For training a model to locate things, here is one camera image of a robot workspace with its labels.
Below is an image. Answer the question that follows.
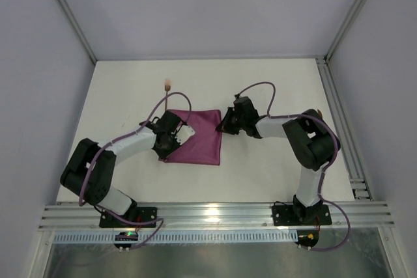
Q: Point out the purple cloth napkin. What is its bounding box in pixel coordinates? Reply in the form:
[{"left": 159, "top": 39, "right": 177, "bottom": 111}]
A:
[{"left": 160, "top": 109, "right": 222, "bottom": 166}]

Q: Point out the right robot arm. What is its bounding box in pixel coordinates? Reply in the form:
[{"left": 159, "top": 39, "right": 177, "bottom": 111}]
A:
[{"left": 216, "top": 96, "right": 340, "bottom": 226}]

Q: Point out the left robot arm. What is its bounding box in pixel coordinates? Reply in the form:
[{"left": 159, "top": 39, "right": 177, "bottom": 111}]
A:
[{"left": 60, "top": 111, "right": 195, "bottom": 228}]

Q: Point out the left controller board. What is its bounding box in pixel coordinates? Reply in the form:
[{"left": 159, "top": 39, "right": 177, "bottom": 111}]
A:
[{"left": 113, "top": 231, "right": 138, "bottom": 250}]

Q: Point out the controller board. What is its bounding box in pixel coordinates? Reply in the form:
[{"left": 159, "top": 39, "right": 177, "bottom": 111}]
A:
[
  {"left": 295, "top": 229, "right": 319, "bottom": 250},
  {"left": 113, "top": 231, "right": 138, "bottom": 250}
]

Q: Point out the right controller board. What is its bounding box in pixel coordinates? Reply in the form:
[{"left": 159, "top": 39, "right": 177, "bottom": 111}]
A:
[{"left": 295, "top": 229, "right": 319, "bottom": 250}]

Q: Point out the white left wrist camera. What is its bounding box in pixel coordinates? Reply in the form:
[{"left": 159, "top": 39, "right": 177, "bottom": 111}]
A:
[{"left": 175, "top": 124, "right": 195, "bottom": 145}]

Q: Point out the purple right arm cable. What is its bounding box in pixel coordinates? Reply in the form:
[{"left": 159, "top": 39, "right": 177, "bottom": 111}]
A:
[{"left": 236, "top": 81, "right": 352, "bottom": 253}]

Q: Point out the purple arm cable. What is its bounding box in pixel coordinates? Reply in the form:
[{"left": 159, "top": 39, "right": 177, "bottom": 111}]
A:
[
  {"left": 236, "top": 81, "right": 352, "bottom": 253},
  {"left": 79, "top": 91, "right": 193, "bottom": 253}
]

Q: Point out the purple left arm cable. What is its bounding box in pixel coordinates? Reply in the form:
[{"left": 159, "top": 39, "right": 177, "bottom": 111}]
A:
[{"left": 79, "top": 91, "right": 193, "bottom": 253}]

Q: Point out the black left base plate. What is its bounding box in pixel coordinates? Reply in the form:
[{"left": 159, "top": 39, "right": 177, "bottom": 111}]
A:
[{"left": 99, "top": 206, "right": 158, "bottom": 229}]

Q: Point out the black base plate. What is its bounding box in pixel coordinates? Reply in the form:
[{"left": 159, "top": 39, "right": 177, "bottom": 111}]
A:
[
  {"left": 271, "top": 202, "right": 332, "bottom": 226},
  {"left": 99, "top": 206, "right": 158, "bottom": 229}
]

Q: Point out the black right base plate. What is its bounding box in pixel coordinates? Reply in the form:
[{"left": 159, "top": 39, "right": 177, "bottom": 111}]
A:
[{"left": 271, "top": 202, "right": 332, "bottom": 226}]

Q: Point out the aluminium right side rail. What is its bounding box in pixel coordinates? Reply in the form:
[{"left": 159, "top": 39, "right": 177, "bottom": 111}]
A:
[{"left": 315, "top": 56, "right": 373, "bottom": 201}]

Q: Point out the aluminium rail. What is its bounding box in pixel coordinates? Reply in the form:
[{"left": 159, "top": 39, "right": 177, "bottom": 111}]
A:
[
  {"left": 315, "top": 56, "right": 373, "bottom": 201},
  {"left": 38, "top": 201, "right": 395, "bottom": 231}
]

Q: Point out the slotted grey cable duct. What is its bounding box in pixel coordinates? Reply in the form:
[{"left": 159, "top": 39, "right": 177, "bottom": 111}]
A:
[{"left": 53, "top": 229, "right": 297, "bottom": 245}]

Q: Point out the aluminium front rail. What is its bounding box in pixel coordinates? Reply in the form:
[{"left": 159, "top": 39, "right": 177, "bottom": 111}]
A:
[{"left": 38, "top": 201, "right": 395, "bottom": 231}]

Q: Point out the left corner frame post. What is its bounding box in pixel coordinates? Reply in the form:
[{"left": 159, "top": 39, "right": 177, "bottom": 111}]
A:
[{"left": 55, "top": 0, "right": 98, "bottom": 65}]

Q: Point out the corner frame post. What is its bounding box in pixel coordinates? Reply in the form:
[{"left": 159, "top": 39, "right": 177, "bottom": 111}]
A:
[
  {"left": 324, "top": 0, "right": 367, "bottom": 63},
  {"left": 55, "top": 0, "right": 98, "bottom": 65}
]

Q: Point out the right corner frame post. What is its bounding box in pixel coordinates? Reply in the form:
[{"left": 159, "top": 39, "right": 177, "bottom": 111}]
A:
[{"left": 324, "top": 0, "right": 367, "bottom": 63}]

